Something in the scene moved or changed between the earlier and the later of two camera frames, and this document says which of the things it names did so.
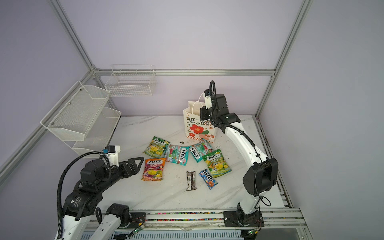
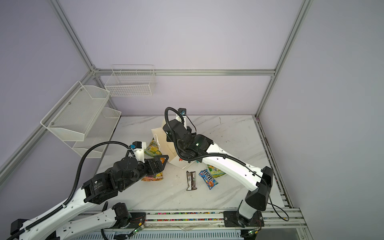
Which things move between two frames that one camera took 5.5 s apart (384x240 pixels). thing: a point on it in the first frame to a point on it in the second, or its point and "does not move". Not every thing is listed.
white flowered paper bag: (196, 128) to (168, 149)
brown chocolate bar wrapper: (191, 177) does not move
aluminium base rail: (282, 218) does not move
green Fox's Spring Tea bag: (156, 147) does not move
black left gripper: (129, 173) to (152, 170)
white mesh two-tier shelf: (81, 120) does not move
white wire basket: (131, 80) does not move
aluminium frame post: (69, 30) does not move
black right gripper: (202, 114) to (187, 129)
